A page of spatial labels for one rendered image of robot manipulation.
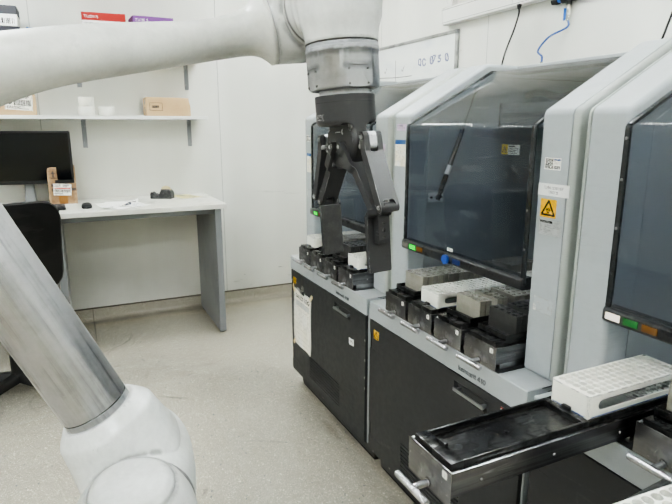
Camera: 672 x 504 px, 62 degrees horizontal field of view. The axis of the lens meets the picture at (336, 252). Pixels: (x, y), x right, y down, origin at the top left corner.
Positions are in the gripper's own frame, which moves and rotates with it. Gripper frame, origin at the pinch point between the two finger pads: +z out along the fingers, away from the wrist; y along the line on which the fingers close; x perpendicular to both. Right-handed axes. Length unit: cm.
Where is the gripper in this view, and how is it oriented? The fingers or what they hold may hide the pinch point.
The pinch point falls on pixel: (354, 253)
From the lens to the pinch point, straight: 73.1
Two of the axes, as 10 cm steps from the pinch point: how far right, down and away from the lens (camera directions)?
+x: 9.1, -1.4, 4.0
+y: 4.2, 1.6, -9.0
